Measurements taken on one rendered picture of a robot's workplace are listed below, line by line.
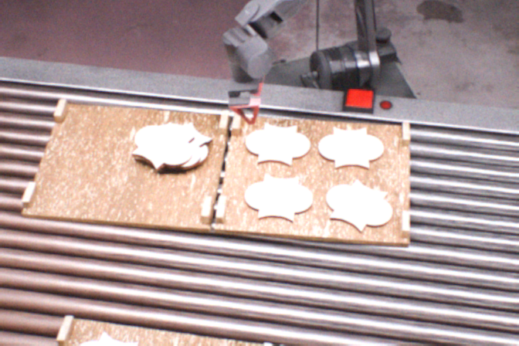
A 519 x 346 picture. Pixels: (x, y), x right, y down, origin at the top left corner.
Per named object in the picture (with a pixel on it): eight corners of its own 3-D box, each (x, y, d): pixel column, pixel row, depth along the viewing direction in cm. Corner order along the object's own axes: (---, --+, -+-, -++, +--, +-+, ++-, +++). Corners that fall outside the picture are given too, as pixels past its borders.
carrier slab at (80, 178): (62, 107, 235) (62, 103, 234) (231, 120, 232) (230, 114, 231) (22, 218, 211) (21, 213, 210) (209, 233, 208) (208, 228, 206)
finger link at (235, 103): (269, 108, 215) (261, 75, 208) (266, 130, 209) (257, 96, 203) (239, 110, 216) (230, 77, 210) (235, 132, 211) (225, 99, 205)
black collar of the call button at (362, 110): (344, 89, 239) (345, 85, 238) (375, 93, 238) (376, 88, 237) (341, 111, 234) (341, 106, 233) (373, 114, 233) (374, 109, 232)
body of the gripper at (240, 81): (264, 65, 213) (258, 38, 208) (259, 95, 206) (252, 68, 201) (235, 68, 214) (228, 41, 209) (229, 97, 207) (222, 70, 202)
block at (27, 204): (30, 189, 215) (28, 181, 213) (39, 190, 215) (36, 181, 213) (22, 209, 211) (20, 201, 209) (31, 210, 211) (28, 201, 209)
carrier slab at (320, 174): (235, 120, 232) (235, 114, 231) (408, 130, 228) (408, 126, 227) (215, 233, 208) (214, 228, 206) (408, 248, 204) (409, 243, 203)
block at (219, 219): (219, 203, 211) (218, 195, 209) (228, 204, 211) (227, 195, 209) (215, 225, 207) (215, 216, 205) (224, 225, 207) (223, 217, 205)
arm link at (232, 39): (239, 20, 204) (215, 32, 203) (255, 34, 199) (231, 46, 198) (246, 46, 208) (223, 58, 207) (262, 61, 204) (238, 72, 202)
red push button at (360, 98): (347, 93, 238) (347, 88, 237) (372, 95, 238) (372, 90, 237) (345, 109, 234) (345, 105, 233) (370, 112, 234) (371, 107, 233)
